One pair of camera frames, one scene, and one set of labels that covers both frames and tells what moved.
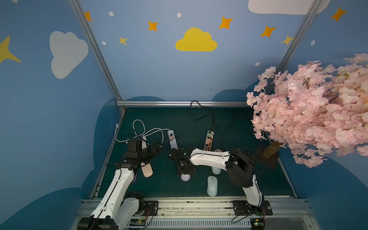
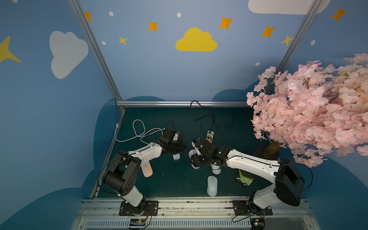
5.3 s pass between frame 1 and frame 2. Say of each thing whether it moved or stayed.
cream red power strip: stayed
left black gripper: moved
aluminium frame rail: stayed
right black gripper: moved
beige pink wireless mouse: stayed
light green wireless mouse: stayed
